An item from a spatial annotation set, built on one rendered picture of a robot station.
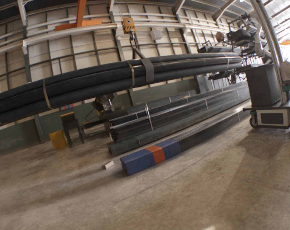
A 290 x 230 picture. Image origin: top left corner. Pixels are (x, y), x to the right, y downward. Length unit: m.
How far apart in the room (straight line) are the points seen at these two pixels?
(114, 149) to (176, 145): 1.05
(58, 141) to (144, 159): 4.00
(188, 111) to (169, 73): 1.12
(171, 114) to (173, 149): 1.40
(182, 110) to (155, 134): 0.95
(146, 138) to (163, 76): 1.10
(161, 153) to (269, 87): 1.59
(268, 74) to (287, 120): 0.62
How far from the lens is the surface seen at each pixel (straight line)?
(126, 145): 2.61
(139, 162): 1.79
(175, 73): 2.85
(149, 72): 2.51
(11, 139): 10.39
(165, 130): 2.91
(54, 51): 10.60
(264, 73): 2.16
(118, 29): 10.74
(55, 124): 9.53
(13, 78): 10.76
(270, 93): 2.18
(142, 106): 8.56
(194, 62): 3.12
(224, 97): 4.59
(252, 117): 2.38
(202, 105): 3.86
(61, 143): 5.42
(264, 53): 2.69
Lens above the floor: 0.76
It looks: 5 degrees down
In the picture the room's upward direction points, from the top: 15 degrees counter-clockwise
